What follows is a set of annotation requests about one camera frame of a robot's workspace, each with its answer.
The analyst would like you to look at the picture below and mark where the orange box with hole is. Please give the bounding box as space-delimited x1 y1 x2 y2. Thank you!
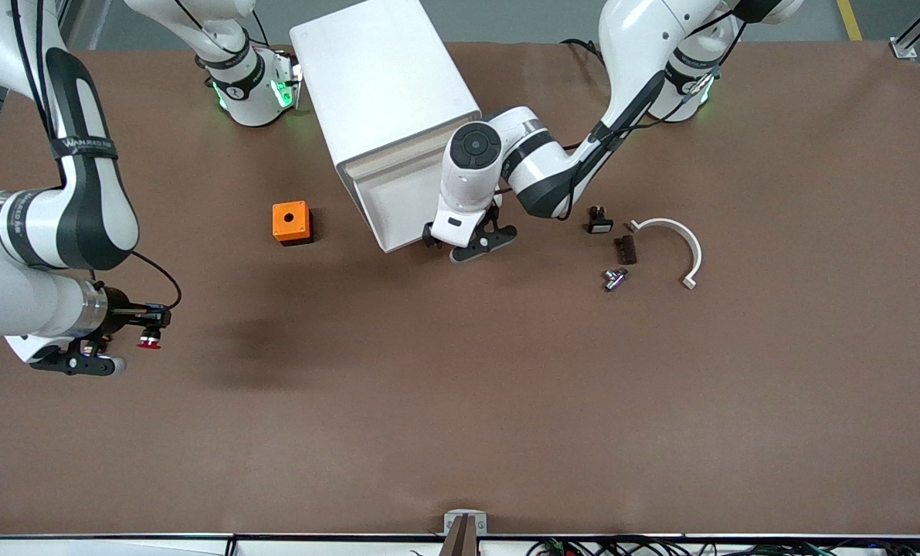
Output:
272 201 314 246

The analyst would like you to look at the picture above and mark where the brown upright post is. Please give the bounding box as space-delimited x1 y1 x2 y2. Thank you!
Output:
438 515 479 556

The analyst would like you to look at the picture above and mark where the white drawer cabinet housing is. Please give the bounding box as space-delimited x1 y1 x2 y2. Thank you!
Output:
288 0 482 232

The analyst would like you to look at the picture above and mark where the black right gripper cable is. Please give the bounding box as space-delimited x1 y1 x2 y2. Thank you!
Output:
93 251 183 311

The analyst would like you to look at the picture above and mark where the black arm base cable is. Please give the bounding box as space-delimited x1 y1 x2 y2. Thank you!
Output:
560 37 607 66

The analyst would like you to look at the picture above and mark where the red push button switch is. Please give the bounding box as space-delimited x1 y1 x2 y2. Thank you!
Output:
137 307 165 350

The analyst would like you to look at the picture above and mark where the white curved plastic bracket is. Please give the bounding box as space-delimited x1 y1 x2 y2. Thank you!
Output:
627 218 704 291

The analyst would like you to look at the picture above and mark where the grey metal table bracket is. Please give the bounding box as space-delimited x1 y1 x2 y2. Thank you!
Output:
443 510 488 536

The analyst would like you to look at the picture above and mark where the white cabinet drawer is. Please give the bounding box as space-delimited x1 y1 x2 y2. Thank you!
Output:
342 135 449 180
354 147 464 253

